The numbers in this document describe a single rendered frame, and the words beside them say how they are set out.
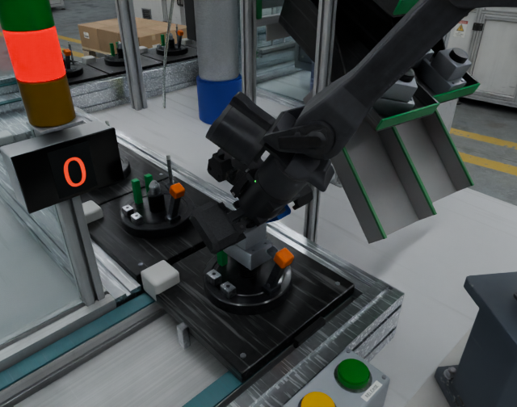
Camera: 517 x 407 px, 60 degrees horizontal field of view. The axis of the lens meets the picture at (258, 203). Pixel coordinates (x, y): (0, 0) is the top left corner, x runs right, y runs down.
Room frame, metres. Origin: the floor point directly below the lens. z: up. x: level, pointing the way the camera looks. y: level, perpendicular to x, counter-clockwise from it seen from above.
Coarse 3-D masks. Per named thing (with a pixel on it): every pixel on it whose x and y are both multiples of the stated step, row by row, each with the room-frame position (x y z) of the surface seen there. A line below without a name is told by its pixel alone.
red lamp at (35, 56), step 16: (16, 32) 0.46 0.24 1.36; (32, 32) 0.46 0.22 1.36; (48, 32) 0.47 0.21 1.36; (16, 48) 0.46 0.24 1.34; (32, 48) 0.46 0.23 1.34; (48, 48) 0.47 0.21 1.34; (16, 64) 0.46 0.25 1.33; (32, 64) 0.46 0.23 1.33; (48, 64) 0.47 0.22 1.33; (32, 80) 0.46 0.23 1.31; (48, 80) 0.46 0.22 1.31
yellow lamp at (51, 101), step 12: (24, 84) 0.46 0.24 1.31; (36, 84) 0.46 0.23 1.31; (48, 84) 0.46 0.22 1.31; (60, 84) 0.47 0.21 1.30; (24, 96) 0.46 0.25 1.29; (36, 96) 0.46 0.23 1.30; (48, 96) 0.46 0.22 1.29; (60, 96) 0.47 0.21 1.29; (36, 108) 0.46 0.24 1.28; (48, 108) 0.46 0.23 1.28; (60, 108) 0.47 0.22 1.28; (72, 108) 0.48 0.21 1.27; (36, 120) 0.46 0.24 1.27; (48, 120) 0.46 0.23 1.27; (60, 120) 0.46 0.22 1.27
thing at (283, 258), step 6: (270, 252) 0.49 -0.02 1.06; (276, 252) 0.49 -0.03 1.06; (282, 252) 0.47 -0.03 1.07; (288, 252) 0.48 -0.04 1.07; (276, 258) 0.47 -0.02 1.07; (282, 258) 0.46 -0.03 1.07; (288, 258) 0.47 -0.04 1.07; (276, 264) 0.47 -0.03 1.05; (282, 264) 0.46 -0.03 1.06; (288, 264) 0.47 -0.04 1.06; (276, 270) 0.47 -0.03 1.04; (282, 270) 0.48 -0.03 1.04; (270, 276) 0.48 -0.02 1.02; (276, 276) 0.47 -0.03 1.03; (270, 282) 0.48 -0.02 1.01; (276, 282) 0.48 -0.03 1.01
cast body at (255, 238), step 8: (248, 224) 0.51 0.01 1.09; (264, 224) 0.53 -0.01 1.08; (248, 232) 0.51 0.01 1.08; (256, 232) 0.51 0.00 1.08; (264, 232) 0.53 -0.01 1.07; (248, 240) 0.50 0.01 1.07; (256, 240) 0.51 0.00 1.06; (264, 240) 0.53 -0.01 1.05; (232, 248) 0.52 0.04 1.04; (240, 248) 0.51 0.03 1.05; (248, 248) 0.50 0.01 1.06; (256, 248) 0.51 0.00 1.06; (264, 248) 0.51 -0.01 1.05; (232, 256) 0.52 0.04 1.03; (240, 256) 0.51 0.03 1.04; (248, 256) 0.49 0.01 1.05; (256, 256) 0.50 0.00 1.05; (264, 256) 0.51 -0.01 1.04; (248, 264) 0.49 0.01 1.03; (256, 264) 0.50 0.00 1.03
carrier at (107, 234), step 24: (168, 168) 0.77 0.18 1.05; (144, 192) 0.81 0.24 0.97; (168, 192) 0.77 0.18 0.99; (192, 192) 0.81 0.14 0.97; (96, 216) 0.71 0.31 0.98; (120, 216) 0.69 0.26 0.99; (144, 216) 0.68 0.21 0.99; (168, 216) 0.67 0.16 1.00; (96, 240) 0.64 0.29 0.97; (120, 240) 0.64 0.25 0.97; (144, 240) 0.64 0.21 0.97; (168, 240) 0.64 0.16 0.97; (192, 240) 0.64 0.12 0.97; (120, 264) 0.58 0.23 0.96; (144, 264) 0.57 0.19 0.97
